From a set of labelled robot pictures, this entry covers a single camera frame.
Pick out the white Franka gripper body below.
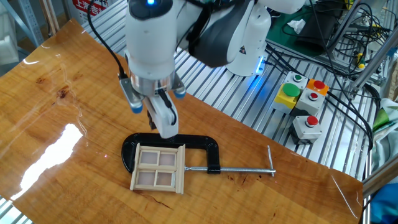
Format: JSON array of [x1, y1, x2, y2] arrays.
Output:
[[145, 92, 180, 139]]

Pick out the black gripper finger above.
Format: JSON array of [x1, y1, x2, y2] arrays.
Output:
[[147, 111, 157, 131]]

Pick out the miniature wooden sliding window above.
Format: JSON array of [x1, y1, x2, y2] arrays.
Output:
[[129, 142, 187, 195]]

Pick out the black C-clamp with steel screw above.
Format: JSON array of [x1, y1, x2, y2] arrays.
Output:
[[121, 133, 277, 178]]

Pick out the glossy wood-grain mat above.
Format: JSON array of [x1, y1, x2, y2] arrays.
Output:
[[0, 18, 364, 224]]

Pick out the yellow box large green button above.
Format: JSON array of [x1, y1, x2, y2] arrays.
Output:
[[272, 83, 302, 114]]

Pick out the red and white sign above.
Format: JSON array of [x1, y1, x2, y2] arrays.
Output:
[[72, 0, 109, 16]]

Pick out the grey box small green button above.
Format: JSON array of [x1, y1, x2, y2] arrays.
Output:
[[284, 70, 309, 91]]

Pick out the grey box large red button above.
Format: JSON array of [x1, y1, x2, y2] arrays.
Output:
[[289, 115, 323, 146]]

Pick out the grey box small red button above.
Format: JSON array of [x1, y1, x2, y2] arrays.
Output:
[[290, 88, 326, 118]]

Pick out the pair of wooden sticks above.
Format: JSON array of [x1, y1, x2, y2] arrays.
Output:
[[39, 0, 60, 35]]

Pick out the orange box red button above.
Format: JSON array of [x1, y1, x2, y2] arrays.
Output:
[[306, 78, 330, 96]]

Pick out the grey perforated shelf upright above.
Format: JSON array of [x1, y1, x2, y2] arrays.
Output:
[[0, 0, 45, 48]]

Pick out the crumpled white paper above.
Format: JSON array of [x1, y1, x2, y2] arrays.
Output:
[[287, 19, 307, 35]]

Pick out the black pouch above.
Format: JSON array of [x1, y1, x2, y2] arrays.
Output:
[[294, 0, 346, 54]]

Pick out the green and white cloth bag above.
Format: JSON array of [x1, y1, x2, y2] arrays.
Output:
[[371, 98, 398, 163]]

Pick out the blue fabric item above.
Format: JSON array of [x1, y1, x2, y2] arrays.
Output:
[[369, 182, 398, 224]]

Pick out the metal wrist bracket blue caps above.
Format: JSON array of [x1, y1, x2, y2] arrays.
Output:
[[119, 73, 187, 114]]

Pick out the black cable along robot arm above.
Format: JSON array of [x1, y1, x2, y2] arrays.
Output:
[[86, 0, 178, 126]]

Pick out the slanted aluminium frame bar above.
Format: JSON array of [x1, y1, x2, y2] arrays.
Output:
[[350, 36, 398, 91]]

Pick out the aluminium frame rail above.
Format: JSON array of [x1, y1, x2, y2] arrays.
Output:
[[362, 161, 398, 197]]

